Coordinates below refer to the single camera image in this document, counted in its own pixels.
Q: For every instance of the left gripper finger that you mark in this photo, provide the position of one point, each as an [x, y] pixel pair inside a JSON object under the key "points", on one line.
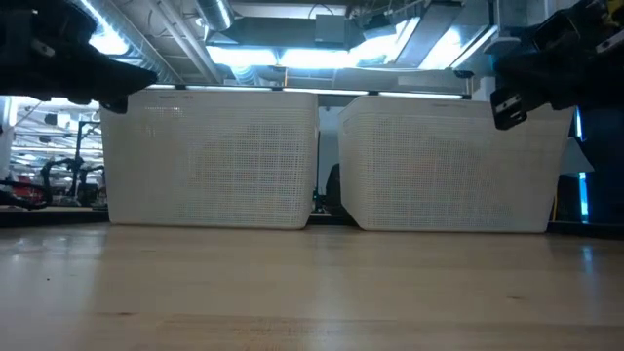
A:
{"points": [[112, 78]]}

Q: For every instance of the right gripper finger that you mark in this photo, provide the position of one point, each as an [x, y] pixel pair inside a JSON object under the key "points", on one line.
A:
{"points": [[526, 70]]}

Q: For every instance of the background robot rig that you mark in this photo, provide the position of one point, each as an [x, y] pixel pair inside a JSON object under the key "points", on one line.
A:
{"points": [[78, 166]]}

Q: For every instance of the white perforated plastic bin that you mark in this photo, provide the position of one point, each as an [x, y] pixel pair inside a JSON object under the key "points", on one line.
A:
{"points": [[209, 161], [448, 166]]}

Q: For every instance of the black ceiling box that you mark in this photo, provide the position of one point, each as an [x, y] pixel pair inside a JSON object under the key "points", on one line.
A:
{"points": [[336, 31]]}

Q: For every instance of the person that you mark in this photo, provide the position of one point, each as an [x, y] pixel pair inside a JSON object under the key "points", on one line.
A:
{"points": [[334, 190]]}

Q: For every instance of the silver ventilation duct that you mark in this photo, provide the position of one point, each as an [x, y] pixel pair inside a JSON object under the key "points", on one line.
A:
{"points": [[146, 63], [214, 14]]}

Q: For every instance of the ceiling light rail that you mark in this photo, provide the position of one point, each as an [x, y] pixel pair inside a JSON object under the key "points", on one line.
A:
{"points": [[234, 88]]}

